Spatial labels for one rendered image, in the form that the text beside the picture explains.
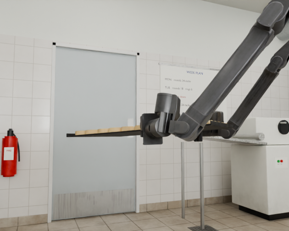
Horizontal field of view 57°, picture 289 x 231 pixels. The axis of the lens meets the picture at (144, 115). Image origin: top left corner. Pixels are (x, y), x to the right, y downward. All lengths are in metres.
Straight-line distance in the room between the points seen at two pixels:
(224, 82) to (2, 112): 2.81
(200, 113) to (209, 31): 3.62
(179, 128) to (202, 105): 0.09
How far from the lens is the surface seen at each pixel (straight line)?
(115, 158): 3.43
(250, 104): 1.29
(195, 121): 0.73
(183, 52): 3.97
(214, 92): 0.75
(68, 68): 3.41
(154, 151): 3.58
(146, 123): 0.86
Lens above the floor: 0.97
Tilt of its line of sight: 4 degrees up
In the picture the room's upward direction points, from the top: straight up
